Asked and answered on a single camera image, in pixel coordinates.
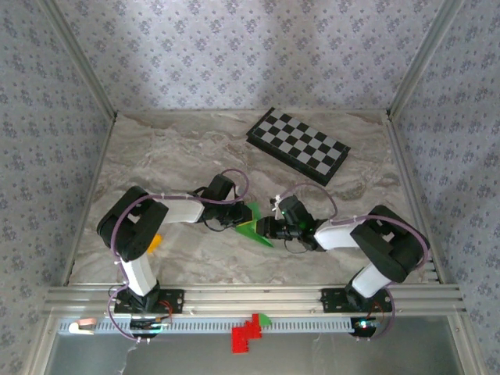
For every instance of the black controller board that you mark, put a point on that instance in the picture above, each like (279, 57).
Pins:
(150, 325)
(365, 326)

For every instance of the red toy brick stack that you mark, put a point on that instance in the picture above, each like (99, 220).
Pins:
(246, 336)

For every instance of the grey metal sheet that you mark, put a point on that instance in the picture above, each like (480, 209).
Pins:
(312, 359)

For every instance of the aluminium frame post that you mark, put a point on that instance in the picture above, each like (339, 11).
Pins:
(421, 58)
(82, 58)

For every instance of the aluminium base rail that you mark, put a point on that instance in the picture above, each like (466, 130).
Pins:
(254, 298)

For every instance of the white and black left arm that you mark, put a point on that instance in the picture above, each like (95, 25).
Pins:
(183, 211)

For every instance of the small green paper scrap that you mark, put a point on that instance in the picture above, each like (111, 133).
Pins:
(266, 320)

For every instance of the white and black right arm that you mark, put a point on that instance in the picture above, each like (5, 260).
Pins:
(336, 238)

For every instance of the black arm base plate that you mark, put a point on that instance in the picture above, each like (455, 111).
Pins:
(332, 301)
(176, 301)

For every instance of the small pink eraser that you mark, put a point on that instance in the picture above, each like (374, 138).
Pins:
(86, 322)

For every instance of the folded black chessboard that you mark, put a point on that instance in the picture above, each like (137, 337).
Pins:
(298, 146)

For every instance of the yellow block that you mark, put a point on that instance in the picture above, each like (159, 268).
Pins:
(155, 243)

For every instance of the aluminium side rail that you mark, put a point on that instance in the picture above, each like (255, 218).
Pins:
(401, 156)
(101, 156)

